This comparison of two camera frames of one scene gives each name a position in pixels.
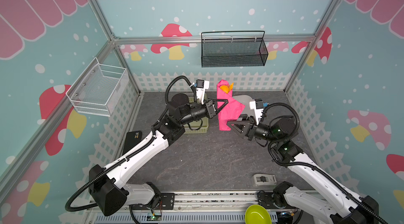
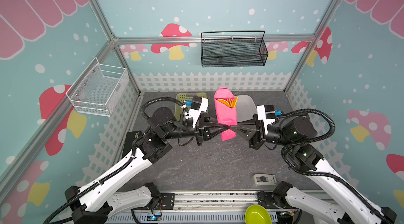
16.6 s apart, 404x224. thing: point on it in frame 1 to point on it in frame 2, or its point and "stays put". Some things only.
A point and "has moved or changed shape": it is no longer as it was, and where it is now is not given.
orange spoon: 225,88 has moved or changed shape
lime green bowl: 255,214 stays put
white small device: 264,179 stays put
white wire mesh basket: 99,88 stays put
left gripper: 210,108 to 202,130
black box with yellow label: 132,139 stays put
